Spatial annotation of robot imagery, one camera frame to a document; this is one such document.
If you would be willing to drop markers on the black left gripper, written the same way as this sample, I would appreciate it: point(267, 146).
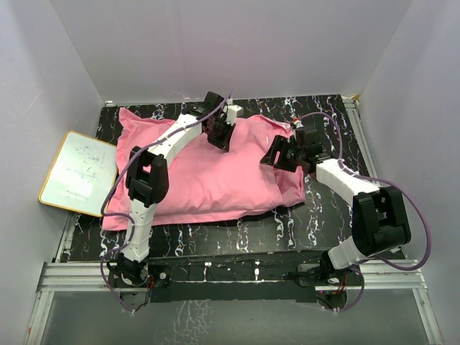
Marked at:
point(223, 143)

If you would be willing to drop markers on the small whiteboard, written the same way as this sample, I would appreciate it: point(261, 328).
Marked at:
point(81, 176)

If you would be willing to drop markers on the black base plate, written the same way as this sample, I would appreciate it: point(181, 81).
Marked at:
point(255, 276)

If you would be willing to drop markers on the aluminium frame rails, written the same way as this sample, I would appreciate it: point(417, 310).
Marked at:
point(86, 276)

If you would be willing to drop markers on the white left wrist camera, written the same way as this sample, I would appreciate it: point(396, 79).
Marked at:
point(231, 113)

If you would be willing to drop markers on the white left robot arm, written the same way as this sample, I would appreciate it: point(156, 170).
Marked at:
point(147, 179)

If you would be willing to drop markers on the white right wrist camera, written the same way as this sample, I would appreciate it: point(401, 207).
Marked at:
point(296, 124)

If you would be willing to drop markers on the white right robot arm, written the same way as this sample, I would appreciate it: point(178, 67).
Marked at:
point(378, 216)

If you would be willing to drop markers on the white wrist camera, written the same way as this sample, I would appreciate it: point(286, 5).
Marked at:
point(296, 124)
point(231, 113)

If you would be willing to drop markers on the pink satin pillowcase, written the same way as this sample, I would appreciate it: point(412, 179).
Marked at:
point(208, 184)

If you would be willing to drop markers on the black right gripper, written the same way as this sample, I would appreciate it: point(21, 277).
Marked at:
point(280, 144)

